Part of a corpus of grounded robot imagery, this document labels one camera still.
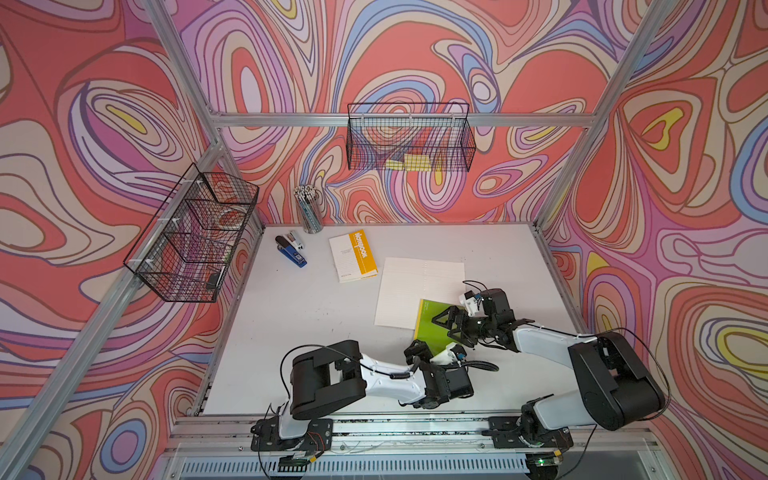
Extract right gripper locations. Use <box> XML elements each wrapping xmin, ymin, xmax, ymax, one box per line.
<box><xmin>431</xmin><ymin>306</ymin><xmax>496</xmax><ymax>347</ymax></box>

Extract blue stapler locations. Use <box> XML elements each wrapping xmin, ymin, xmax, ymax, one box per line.
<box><xmin>275</xmin><ymin>235</ymin><xmax>307</xmax><ymax>268</ymax></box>

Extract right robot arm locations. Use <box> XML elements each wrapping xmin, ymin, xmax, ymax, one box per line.
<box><xmin>431</xmin><ymin>288</ymin><xmax>668</xmax><ymax>447</ymax></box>

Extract back wire basket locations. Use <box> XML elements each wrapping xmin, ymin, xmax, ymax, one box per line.
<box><xmin>346</xmin><ymin>100</ymin><xmax>476</xmax><ymax>172</ymax></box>

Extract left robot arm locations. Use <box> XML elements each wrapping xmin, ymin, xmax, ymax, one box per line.
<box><xmin>251</xmin><ymin>340</ymin><xmax>499</xmax><ymax>448</ymax></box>

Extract left wire basket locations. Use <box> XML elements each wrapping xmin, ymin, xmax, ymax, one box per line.
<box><xmin>123</xmin><ymin>165</ymin><xmax>259</xmax><ymax>303</ymax></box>

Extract orange cover notebook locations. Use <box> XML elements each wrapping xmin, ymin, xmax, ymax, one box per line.
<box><xmin>374</xmin><ymin>257</ymin><xmax>465</xmax><ymax>330</ymax></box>

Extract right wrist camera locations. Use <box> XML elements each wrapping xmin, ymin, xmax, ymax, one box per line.
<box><xmin>460</xmin><ymin>290</ymin><xmax>482</xmax><ymax>317</ymax></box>

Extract mesh pencil cup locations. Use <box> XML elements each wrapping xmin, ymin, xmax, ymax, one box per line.
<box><xmin>293</xmin><ymin>185</ymin><xmax>323</xmax><ymax>234</ymax></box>

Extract yellow sticky notes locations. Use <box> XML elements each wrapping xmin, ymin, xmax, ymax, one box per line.
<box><xmin>384</xmin><ymin>154</ymin><xmax>432</xmax><ymax>172</ymax></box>

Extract small white eraser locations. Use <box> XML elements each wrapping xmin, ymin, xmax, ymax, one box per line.
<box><xmin>287</xmin><ymin>230</ymin><xmax>305</xmax><ymax>251</ymax></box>

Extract wire basket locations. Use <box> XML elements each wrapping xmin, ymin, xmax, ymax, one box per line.
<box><xmin>346</xmin><ymin>100</ymin><xmax>476</xmax><ymax>172</ymax></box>
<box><xmin>123</xmin><ymin>165</ymin><xmax>259</xmax><ymax>303</ymax></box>

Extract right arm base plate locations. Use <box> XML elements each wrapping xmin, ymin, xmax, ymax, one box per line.
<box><xmin>481</xmin><ymin>416</ymin><xmax>574</xmax><ymax>451</ymax></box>

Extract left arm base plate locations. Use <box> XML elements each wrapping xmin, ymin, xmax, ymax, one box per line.
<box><xmin>251</xmin><ymin>416</ymin><xmax>333</xmax><ymax>453</ymax></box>

